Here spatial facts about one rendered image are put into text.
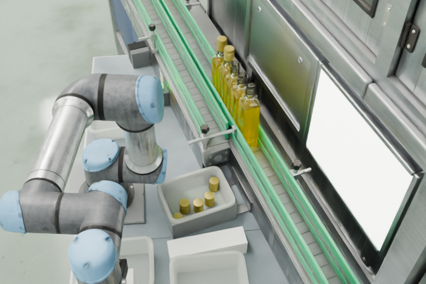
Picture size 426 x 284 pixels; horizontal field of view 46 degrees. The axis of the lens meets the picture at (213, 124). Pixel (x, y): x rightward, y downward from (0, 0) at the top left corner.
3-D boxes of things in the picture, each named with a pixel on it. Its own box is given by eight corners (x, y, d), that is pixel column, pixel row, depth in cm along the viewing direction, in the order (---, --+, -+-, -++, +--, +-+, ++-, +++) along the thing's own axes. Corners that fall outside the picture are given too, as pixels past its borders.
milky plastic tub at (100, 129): (92, 149, 192) (88, 133, 186) (89, 108, 207) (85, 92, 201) (138, 141, 194) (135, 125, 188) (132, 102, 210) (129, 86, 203)
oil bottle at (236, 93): (250, 134, 177) (253, 89, 162) (234, 139, 176) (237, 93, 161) (243, 123, 181) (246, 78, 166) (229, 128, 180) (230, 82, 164)
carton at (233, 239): (246, 252, 160) (247, 242, 155) (171, 268, 156) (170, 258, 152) (241, 236, 164) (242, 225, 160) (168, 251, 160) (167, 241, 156)
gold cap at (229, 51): (227, 63, 167) (227, 52, 164) (221, 58, 169) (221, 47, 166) (236, 59, 169) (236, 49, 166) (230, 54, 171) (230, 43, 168)
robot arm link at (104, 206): (67, 175, 94) (54, 226, 86) (128, 178, 94) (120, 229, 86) (73, 200, 99) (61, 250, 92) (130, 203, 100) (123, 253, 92)
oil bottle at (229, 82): (243, 123, 181) (246, 78, 166) (229, 128, 180) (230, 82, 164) (236, 113, 185) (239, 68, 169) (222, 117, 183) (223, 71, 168)
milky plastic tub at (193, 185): (237, 218, 168) (238, 202, 162) (172, 239, 163) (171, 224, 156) (218, 179, 180) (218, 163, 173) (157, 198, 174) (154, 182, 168)
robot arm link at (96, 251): (118, 222, 85) (110, 269, 79) (126, 256, 93) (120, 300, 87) (71, 222, 85) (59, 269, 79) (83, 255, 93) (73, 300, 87)
